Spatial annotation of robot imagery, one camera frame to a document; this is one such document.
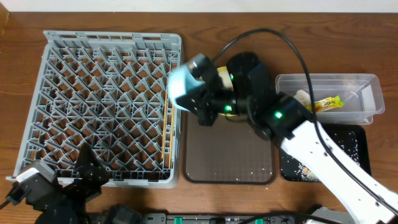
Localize yellow orange snack wrapper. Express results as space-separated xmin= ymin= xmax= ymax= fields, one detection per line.
xmin=314 ymin=95 xmax=345 ymax=113

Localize white napkin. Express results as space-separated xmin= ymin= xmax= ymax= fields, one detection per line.
xmin=294 ymin=90 xmax=311 ymax=106

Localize yellow plate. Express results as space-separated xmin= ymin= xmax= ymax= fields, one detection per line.
xmin=217 ymin=66 xmax=234 ymax=117

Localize brown plastic serving tray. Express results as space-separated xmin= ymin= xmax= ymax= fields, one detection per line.
xmin=182 ymin=113 xmax=277 ymax=185

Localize black rail with green clips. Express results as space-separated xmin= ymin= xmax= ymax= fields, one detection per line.
xmin=96 ymin=203 xmax=312 ymax=224

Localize clear plastic waste bin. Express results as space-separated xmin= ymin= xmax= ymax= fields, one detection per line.
xmin=275 ymin=73 xmax=386 ymax=125

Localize wooden chopstick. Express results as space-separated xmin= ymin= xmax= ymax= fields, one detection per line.
xmin=161 ymin=90 xmax=169 ymax=159
xmin=168 ymin=104 xmax=175 ymax=169

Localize light blue bowl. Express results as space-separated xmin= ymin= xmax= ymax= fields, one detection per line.
xmin=168 ymin=64 xmax=205 ymax=111

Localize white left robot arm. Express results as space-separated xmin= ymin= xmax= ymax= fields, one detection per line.
xmin=1 ymin=143 xmax=142 ymax=224

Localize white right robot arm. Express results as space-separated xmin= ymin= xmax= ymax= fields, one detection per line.
xmin=168 ymin=52 xmax=397 ymax=223

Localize grey plastic dish rack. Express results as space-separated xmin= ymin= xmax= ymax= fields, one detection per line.
xmin=14 ymin=30 xmax=183 ymax=189

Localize black waste tray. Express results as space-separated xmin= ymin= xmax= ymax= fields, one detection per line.
xmin=279 ymin=124 xmax=372 ymax=182

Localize rice and food scraps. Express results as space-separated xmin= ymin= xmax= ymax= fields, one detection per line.
xmin=295 ymin=130 xmax=361 ymax=181

